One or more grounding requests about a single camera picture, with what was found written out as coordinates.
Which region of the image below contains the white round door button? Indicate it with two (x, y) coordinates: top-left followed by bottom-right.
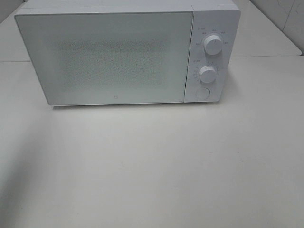
(195, 88), (210, 100)

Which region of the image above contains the white microwave door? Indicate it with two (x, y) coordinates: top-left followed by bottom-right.
(15, 12), (193, 106)

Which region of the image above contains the white lower microwave knob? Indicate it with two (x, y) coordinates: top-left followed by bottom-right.
(199, 66), (217, 83)

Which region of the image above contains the white microwave knob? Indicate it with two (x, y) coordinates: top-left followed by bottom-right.
(203, 35), (223, 55)
(199, 66), (217, 83)

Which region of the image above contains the white microwave oven body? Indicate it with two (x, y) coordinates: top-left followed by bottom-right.
(14, 0), (241, 103)

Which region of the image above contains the white upper microwave knob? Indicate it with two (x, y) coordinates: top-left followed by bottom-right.
(203, 35), (223, 55)

